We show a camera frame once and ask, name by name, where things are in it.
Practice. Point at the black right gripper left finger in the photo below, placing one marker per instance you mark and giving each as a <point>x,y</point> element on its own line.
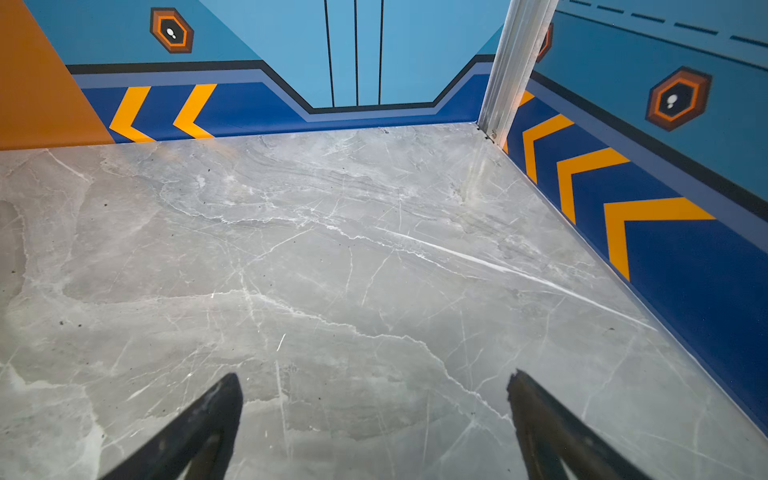
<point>197,444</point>

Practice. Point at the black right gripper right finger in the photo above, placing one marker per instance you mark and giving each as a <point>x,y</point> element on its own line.
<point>556,444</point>

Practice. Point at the aluminium corner post right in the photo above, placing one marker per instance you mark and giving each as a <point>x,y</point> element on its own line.
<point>523,33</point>

